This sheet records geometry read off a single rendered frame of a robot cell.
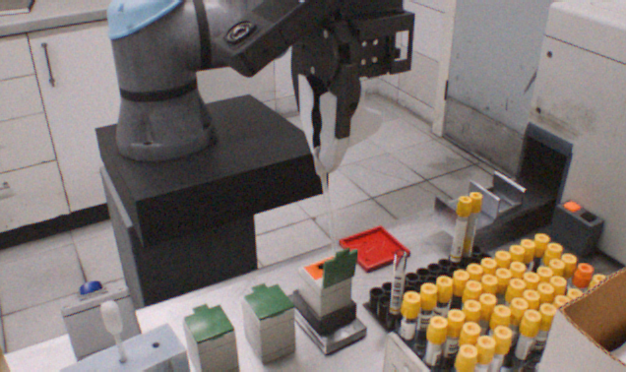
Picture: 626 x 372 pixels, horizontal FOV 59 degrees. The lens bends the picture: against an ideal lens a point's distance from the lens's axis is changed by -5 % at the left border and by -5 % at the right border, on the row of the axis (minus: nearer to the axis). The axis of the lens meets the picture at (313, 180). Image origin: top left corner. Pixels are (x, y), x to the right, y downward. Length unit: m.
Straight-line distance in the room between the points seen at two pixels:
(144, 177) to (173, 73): 0.15
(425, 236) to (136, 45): 0.47
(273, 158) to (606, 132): 0.44
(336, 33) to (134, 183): 0.42
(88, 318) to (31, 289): 1.63
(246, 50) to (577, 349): 0.35
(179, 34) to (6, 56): 1.35
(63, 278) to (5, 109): 0.63
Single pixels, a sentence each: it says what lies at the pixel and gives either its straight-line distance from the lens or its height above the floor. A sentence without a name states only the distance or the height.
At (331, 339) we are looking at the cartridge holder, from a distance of 0.63.
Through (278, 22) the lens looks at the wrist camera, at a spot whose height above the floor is 1.23.
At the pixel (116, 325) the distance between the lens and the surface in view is 0.48.
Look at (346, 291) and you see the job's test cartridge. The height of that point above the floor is 0.93.
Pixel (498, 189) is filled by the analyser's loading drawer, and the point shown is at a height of 0.92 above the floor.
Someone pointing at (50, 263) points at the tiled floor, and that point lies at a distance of 2.33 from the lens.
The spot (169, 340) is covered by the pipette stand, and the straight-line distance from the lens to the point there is 0.52.
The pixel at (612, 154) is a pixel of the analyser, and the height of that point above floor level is 1.02.
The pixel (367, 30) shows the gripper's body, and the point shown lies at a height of 1.21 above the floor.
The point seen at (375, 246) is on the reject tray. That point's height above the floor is 0.88.
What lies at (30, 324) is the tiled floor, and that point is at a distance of 2.10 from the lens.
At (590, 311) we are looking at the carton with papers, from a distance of 0.56.
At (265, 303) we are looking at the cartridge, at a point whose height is 0.94.
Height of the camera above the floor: 1.35
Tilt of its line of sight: 31 degrees down
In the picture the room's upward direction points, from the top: straight up
